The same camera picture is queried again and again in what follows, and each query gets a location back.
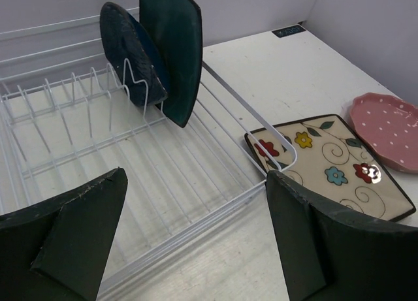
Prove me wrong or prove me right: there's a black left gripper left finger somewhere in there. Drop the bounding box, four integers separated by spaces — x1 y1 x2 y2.
1 168 128 300

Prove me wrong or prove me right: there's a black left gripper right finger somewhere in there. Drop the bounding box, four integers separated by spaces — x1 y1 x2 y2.
266 170 417 300

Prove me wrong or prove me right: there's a cream floral square plate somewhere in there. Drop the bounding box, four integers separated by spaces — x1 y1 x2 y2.
244 114 416 221

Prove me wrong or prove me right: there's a pink polka dot plate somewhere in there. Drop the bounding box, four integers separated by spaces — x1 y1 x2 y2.
349 93 417 174

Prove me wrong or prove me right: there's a dark blue leaf plate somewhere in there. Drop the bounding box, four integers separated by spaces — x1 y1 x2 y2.
99 2 170 106

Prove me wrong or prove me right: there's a teal leaf-shaped plate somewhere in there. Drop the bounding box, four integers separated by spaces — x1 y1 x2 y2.
139 0 203 128

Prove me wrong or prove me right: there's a black logo label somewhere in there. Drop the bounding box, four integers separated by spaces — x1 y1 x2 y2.
272 24 305 38

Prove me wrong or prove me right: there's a white wire dish rack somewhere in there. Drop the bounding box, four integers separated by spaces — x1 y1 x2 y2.
0 7 298 298

